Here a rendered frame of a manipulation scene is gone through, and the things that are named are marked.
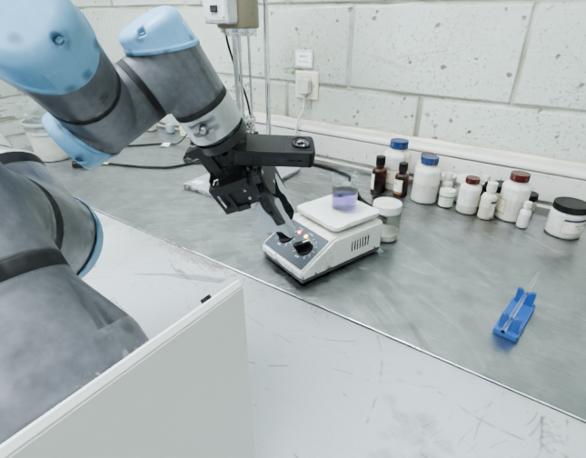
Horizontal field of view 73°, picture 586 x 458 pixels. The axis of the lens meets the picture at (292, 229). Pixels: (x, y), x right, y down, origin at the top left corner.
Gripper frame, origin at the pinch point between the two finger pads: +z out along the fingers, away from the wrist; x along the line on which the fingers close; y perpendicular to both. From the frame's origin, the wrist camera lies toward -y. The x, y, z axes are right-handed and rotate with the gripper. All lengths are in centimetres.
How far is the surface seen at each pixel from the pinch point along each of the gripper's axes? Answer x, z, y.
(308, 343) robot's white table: 19.2, 6.0, 0.4
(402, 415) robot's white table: 30.4, 6.8, -10.7
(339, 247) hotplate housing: 0.1, 9.7, -4.9
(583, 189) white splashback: -22, 39, -57
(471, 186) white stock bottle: -23.1, 28.4, -33.0
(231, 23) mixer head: -50, -18, 7
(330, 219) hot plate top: -4.6, 6.8, -4.6
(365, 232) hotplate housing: -3.9, 12.1, -9.7
